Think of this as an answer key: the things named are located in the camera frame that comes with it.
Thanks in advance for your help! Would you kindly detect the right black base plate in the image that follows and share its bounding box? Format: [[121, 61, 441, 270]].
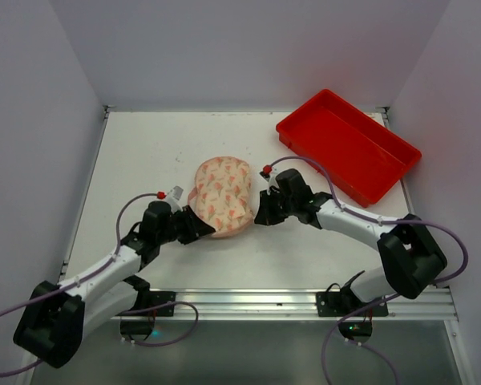
[[315, 283, 366, 317]]

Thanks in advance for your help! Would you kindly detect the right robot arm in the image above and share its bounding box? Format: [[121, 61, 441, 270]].
[[254, 165, 447, 314]]

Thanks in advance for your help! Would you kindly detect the floral fabric laundry bag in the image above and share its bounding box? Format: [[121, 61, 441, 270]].
[[188, 156, 254, 238]]

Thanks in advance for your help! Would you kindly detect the red plastic tray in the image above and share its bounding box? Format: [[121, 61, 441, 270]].
[[276, 89, 422, 208]]

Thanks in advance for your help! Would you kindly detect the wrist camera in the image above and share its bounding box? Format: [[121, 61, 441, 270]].
[[260, 165, 279, 195], [166, 185, 184, 203]]

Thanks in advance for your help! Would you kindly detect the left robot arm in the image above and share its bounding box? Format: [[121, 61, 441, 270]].
[[13, 201, 215, 368]]

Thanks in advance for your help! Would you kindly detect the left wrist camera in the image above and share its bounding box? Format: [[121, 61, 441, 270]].
[[166, 185, 184, 203]]

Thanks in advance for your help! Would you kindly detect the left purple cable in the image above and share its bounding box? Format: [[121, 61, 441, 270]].
[[0, 191, 200, 378]]

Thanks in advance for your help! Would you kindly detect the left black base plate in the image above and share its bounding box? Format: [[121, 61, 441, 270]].
[[141, 291, 176, 318]]

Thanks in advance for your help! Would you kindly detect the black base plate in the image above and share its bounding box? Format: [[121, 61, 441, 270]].
[[315, 283, 366, 317], [141, 291, 176, 318]]

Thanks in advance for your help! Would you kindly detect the aluminium front rail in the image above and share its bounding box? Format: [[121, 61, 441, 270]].
[[111, 286, 456, 322]]

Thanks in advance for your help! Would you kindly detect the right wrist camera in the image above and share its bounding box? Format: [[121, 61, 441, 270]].
[[260, 165, 279, 195]]

